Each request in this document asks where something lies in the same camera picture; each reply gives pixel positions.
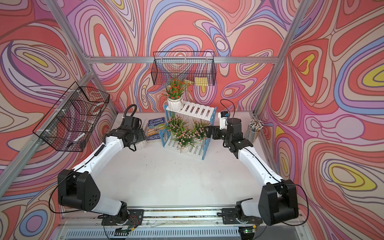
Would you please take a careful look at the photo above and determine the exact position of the blue treehouse book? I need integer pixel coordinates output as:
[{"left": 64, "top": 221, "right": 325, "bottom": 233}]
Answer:
[{"left": 146, "top": 117, "right": 166, "bottom": 142}]

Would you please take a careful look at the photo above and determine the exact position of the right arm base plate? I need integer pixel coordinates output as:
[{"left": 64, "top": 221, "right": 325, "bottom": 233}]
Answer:
[{"left": 217, "top": 208, "right": 260, "bottom": 225}]

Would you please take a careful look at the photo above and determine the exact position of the blue white wooden rack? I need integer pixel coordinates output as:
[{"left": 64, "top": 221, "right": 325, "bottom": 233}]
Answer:
[{"left": 160, "top": 102, "right": 217, "bottom": 160}]

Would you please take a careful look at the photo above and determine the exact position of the yellow sponge in basket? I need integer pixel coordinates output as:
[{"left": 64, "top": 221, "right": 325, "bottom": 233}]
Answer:
[{"left": 194, "top": 77, "right": 209, "bottom": 87}]

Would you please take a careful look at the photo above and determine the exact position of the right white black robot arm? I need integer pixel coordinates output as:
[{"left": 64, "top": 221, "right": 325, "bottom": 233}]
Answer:
[{"left": 206, "top": 108, "right": 299, "bottom": 226}]

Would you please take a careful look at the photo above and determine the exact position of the black wire basket back wall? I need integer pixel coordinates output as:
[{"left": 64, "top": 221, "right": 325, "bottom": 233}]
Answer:
[{"left": 151, "top": 51, "right": 217, "bottom": 86}]

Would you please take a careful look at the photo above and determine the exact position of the white marker in basket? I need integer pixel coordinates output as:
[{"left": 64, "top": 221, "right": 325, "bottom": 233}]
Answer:
[{"left": 67, "top": 133, "right": 85, "bottom": 148}]

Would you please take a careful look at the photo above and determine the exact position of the pencil holder cup with pencils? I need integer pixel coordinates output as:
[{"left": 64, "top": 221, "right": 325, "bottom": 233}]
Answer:
[{"left": 246, "top": 118, "right": 264, "bottom": 144}]

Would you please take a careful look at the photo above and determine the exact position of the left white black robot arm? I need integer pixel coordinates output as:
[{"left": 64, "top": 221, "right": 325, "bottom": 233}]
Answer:
[{"left": 56, "top": 104, "right": 147, "bottom": 226}]

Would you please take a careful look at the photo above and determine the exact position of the black wire basket left wall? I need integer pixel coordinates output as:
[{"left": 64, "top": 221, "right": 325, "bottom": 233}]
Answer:
[{"left": 33, "top": 83, "right": 110, "bottom": 152}]

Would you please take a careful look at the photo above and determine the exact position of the aluminium front rail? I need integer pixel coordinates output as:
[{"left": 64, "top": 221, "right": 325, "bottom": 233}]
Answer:
[{"left": 49, "top": 206, "right": 313, "bottom": 240}]

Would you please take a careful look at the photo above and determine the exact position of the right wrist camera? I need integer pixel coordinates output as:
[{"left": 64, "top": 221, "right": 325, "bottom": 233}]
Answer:
[{"left": 218, "top": 111, "right": 230, "bottom": 130}]

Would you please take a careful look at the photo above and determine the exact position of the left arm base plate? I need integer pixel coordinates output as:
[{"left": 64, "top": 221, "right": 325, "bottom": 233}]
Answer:
[{"left": 102, "top": 209, "right": 145, "bottom": 227}]

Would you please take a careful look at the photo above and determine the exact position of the red flower potted plant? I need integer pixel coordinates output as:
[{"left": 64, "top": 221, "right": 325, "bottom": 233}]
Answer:
[{"left": 164, "top": 77, "right": 189, "bottom": 112}]

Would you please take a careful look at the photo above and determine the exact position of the black wire basket wall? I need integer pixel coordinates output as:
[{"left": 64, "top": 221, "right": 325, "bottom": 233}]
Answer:
[
  {"left": 151, "top": 51, "right": 217, "bottom": 86},
  {"left": 33, "top": 83, "right": 110, "bottom": 152}
]

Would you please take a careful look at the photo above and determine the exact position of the pink flower potted plant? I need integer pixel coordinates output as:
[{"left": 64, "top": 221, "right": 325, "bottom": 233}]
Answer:
[
  {"left": 174, "top": 127, "right": 196, "bottom": 153},
  {"left": 165, "top": 115, "right": 187, "bottom": 135},
  {"left": 192, "top": 120, "right": 210, "bottom": 143}
]

